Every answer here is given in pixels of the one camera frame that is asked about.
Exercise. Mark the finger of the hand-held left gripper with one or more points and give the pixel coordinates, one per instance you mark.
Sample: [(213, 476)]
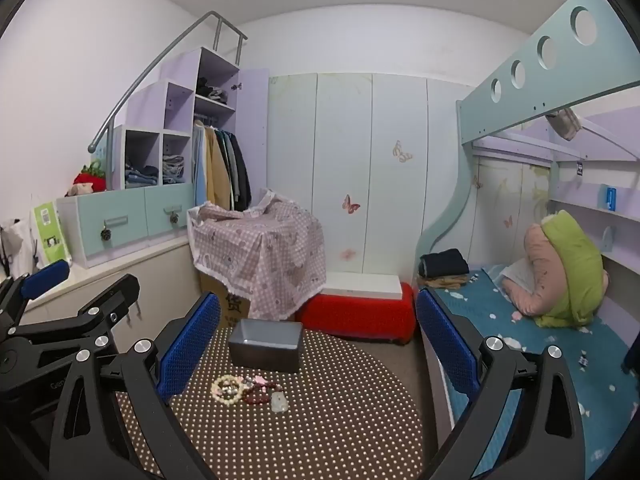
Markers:
[(46, 274), (117, 296)]

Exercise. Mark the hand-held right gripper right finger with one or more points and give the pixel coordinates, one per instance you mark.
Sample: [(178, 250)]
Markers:
[(445, 350)]

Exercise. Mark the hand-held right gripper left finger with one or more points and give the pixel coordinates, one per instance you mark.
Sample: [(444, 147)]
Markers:
[(190, 345)]

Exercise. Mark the grey metal box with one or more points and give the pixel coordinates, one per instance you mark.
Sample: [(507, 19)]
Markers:
[(265, 355)]

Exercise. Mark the white plastic bag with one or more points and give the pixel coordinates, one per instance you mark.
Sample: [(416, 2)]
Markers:
[(17, 245)]

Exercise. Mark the green white bag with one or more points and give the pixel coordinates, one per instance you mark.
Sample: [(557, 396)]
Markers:
[(50, 232)]

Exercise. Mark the cream low cabinet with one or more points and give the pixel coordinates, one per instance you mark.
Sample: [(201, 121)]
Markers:
[(165, 270)]

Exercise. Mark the cardboard box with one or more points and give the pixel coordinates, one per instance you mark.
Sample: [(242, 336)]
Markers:
[(235, 310)]

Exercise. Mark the brown patterned cloth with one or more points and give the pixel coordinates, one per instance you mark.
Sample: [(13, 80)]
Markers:
[(445, 282)]

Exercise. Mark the blue patterned bed sheet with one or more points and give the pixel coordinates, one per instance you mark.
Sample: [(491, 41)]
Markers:
[(500, 305)]

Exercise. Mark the teal drawer cabinet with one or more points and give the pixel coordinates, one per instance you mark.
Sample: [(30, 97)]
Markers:
[(125, 215)]

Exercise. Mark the folded dark clothes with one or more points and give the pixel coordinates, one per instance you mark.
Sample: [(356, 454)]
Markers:
[(444, 262)]

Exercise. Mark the red ottoman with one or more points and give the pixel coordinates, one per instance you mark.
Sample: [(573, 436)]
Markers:
[(360, 317)]

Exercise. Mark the white pillow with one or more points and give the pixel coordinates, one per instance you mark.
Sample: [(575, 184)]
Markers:
[(515, 272)]

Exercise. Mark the red plush toy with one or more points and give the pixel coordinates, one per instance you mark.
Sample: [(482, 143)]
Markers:
[(90, 179)]

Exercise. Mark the white foam board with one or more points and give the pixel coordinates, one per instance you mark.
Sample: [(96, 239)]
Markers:
[(362, 285)]

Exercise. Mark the white stone pendant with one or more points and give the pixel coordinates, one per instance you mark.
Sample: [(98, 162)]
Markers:
[(279, 402)]

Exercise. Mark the folded blue jeans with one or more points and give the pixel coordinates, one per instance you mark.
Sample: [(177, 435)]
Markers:
[(141, 176)]

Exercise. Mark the pink quilt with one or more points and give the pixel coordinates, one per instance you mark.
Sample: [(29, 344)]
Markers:
[(537, 270)]

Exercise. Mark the pink checkered cloth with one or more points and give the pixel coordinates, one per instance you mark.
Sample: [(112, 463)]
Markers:
[(270, 250)]

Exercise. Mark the faded pink butterfly sticker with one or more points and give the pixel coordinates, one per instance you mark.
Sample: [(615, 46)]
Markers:
[(348, 254)]

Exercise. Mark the folded patterned clothes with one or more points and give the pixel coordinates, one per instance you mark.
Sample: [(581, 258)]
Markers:
[(173, 169)]

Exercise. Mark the light blue hanging shirt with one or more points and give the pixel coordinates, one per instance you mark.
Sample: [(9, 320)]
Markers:
[(199, 170)]

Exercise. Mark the green blanket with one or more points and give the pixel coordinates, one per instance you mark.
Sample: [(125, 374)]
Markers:
[(575, 260)]

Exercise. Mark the yellow hanging coat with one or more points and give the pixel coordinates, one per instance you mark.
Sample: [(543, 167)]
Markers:
[(216, 170)]

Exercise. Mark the dark hanging jacket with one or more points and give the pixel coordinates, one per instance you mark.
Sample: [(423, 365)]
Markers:
[(241, 170)]

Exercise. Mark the purple stair cabinet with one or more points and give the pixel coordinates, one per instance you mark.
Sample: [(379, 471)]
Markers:
[(150, 105)]

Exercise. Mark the beige butterfly sticker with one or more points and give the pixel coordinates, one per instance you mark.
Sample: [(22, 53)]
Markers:
[(401, 152)]

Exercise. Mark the dark clothes pile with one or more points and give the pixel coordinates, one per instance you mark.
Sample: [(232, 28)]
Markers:
[(210, 91)]

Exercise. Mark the grey metal handrail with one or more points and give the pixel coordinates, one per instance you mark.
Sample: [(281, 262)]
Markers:
[(150, 72)]

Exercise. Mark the white sliding door wardrobe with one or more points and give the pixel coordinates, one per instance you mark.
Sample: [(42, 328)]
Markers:
[(340, 135)]

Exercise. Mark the teal bunk bed frame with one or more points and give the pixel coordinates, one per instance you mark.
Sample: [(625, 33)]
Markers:
[(525, 90)]

